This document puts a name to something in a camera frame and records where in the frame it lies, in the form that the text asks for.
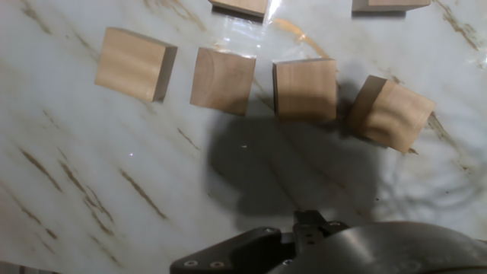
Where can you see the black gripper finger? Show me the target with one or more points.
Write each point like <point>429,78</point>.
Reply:
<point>236,255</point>

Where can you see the light wooden cube block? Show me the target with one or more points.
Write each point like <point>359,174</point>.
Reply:
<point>392,114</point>
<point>388,4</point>
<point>243,5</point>
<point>129,62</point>
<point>304,89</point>
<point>222,80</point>

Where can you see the white marble pattern board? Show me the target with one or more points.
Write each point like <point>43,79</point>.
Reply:
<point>76,171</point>

